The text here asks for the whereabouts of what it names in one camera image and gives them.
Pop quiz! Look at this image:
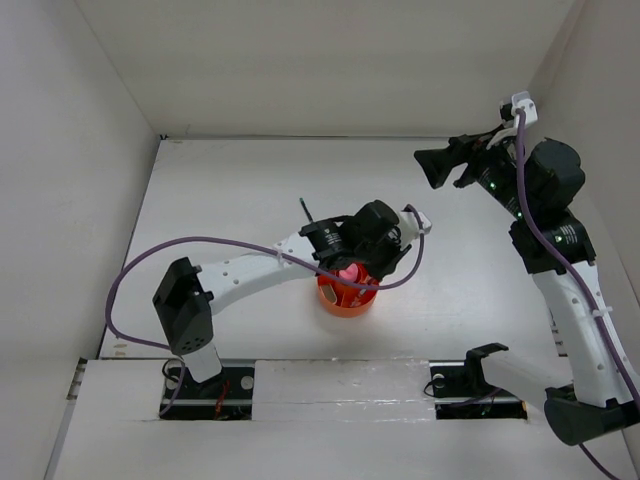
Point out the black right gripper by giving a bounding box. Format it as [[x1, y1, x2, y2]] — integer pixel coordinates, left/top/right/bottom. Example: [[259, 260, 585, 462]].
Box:
[[414, 123, 539, 220]]

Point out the pink-capped patterned bottle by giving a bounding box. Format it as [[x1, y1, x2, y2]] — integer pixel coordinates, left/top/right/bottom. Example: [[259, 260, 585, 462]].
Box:
[[339, 264, 359, 282]]

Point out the green gel pen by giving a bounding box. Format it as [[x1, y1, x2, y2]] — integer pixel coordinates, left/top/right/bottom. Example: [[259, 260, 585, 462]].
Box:
[[299, 197, 314, 223]]

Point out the pink white mini stapler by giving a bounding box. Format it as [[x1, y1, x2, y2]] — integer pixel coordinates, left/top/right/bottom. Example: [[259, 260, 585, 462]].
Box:
[[321, 284, 337, 304]]

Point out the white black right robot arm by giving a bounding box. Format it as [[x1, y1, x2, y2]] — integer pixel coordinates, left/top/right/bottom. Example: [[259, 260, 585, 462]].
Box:
[[414, 135, 639, 446]]

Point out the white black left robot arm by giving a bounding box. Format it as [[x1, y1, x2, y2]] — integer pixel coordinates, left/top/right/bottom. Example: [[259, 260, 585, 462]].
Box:
[[152, 200, 431, 397]]

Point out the orange round organizer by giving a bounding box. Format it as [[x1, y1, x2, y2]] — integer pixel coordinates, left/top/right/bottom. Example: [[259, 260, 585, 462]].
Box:
[[316, 263, 379, 318]]

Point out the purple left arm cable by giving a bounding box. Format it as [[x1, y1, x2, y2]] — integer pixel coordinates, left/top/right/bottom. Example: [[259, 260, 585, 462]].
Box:
[[107, 203, 427, 419]]

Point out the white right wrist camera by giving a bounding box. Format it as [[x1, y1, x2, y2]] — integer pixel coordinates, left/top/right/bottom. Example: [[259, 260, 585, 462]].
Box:
[[499, 90, 539, 129]]

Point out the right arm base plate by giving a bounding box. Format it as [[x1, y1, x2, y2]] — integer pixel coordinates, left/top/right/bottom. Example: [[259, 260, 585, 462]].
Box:
[[423, 361, 528, 420]]

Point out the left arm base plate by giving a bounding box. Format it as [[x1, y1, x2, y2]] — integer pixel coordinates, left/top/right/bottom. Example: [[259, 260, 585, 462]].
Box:
[[159, 364, 255, 421]]

